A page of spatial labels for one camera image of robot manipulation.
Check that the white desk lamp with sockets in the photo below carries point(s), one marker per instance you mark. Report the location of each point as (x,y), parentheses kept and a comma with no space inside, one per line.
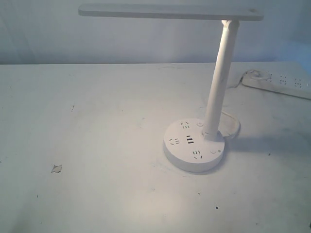
(191,144)

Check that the white plug in strip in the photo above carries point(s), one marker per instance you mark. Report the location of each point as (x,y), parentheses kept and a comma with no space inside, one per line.
(257,75)

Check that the white power strip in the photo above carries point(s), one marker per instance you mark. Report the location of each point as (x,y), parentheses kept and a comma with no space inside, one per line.
(296,85)

